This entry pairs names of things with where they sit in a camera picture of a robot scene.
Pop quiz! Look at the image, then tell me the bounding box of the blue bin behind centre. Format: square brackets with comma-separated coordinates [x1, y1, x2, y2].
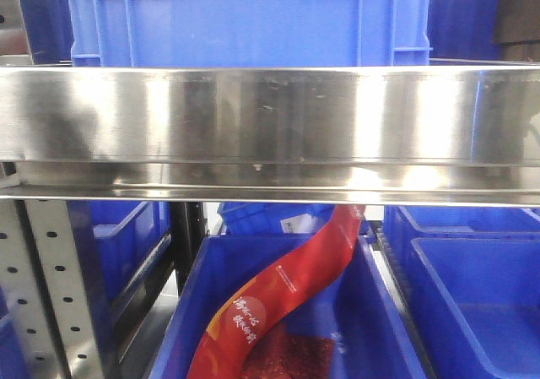
[218, 202, 336, 236]

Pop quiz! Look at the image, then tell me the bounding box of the blue bin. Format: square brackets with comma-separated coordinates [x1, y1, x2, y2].
[383, 206, 539, 378]
[89, 201, 172, 302]
[218, 202, 336, 236]
[149, 235, 426, 378]

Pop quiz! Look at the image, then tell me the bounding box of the blue bin lower left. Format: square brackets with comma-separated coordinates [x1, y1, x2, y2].
[89, 201, 172, 302]

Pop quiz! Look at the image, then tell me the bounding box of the blue bin lower centre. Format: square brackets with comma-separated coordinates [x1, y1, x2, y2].
[149, 235, 426, 378]

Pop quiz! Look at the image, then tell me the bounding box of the blue bin lower right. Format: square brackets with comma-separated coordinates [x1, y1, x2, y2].
[383, 206, 539, 378]

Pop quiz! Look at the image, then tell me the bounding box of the red snack package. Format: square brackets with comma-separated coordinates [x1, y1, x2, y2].
[186, 204, 365, 378]

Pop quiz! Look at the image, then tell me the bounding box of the large blue crate on shelf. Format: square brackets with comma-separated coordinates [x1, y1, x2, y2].
[68, 0, 429, 68]

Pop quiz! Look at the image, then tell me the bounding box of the dark blue crate upper right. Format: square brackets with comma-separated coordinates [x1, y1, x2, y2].
[428, 0, 500, 61]

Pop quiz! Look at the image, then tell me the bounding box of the dark blue crate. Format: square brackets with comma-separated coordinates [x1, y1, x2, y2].
[428, 0, 500, 61]
[19, 0, 73, 64]

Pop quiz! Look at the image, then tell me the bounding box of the dark blue crate upper left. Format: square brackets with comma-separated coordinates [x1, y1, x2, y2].
[19, 0, 73, 64]

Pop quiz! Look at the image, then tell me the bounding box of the stainless steel shelf rail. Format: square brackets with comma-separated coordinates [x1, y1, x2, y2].
[1, 65, 539, 207]

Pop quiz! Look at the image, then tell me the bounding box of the perforated steel shelf post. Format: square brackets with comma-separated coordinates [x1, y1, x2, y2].
[1, 199, 119, 378]

